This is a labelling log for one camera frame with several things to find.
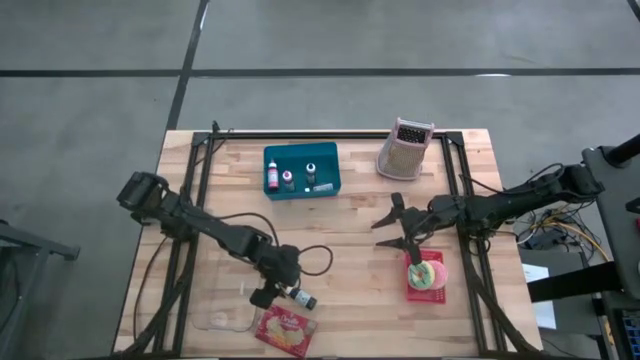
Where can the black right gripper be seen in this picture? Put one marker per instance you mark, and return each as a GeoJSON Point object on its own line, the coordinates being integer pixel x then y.
{"type": "Point", "coordinates": [425, 220]}

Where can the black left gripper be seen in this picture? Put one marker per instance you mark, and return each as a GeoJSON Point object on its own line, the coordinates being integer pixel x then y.
{"type": "Point", "coordinates": [280, 265]}

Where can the black food colouring bottle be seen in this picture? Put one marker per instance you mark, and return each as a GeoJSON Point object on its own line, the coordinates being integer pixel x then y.
{"type": "Point", "coordinates": [310, 175]}
{"type": "Point", "coordinates": [324, 188]}
{"type": "Point", "coordinates": [305, 300]}

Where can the red snack packet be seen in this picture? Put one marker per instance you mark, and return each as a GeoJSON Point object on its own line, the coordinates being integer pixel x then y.
{"type": "Point", "coordinates": [285, 330]}

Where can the mint frosted donut black drizzle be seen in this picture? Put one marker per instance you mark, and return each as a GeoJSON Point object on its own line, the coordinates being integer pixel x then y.
{"type": "Point", "coordinates": [414, 282]}

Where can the pink frosted donut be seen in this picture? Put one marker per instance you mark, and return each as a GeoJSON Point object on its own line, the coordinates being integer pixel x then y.
{"type": "Point", "coordinates": [442, 275]}

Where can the pink food colouring bottle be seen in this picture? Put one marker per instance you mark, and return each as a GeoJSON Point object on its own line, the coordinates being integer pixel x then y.
{"type": "Point", "coordinates": [287, 176]}
{"type": "Point", "coordinates": [273, 180]}

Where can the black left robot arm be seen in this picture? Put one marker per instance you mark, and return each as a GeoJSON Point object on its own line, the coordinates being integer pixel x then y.
{"type": "Point", "coordinates": [220, 235]}

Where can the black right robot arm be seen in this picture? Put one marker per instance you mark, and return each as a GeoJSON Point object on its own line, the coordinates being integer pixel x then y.
{"type": "Point", "coordinates": [500, 210]}

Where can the clear glass baking dish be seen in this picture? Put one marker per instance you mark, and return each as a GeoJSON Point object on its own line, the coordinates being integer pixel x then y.
{"type": "Point", "coordinates": [225, 310]}

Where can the pink box grater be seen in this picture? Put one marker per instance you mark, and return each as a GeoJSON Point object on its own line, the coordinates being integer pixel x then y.
{"type": "Point", "coordinates": [400, 162]}

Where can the red plastic basket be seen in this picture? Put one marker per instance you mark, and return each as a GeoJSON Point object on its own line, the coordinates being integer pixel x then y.
{"type": "Point", "coordinates": [425, 297]}

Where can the teal plastic bin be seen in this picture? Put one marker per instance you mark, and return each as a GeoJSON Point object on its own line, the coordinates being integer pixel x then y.
{"type": "Point", "coordinates": [297, 154]}

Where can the white paper sheet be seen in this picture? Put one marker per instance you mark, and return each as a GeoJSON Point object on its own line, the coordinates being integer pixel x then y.
{"type": "Point", "coordinates": [545, 315]}

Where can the black support beam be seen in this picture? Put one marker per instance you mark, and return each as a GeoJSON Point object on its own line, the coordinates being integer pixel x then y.
{"type": "Point", "coordinates": [575, 282]}

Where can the dark grey equipment cart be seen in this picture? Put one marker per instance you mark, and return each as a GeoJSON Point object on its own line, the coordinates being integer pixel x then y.
{"type": "Point", "coordinates": [615, 210]}

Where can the grey metal stand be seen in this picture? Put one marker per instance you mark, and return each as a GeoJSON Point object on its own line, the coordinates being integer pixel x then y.
{"type": "Point", "coordinates": [45, 247]}

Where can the blue crate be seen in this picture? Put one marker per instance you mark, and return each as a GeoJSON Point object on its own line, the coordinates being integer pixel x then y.
{"type": "Point", "coordinates": [631, 335]}

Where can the black aluminium rig frame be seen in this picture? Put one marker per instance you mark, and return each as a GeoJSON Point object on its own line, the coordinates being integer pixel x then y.
{"type": "Point", "coordinates": [325, 134]}

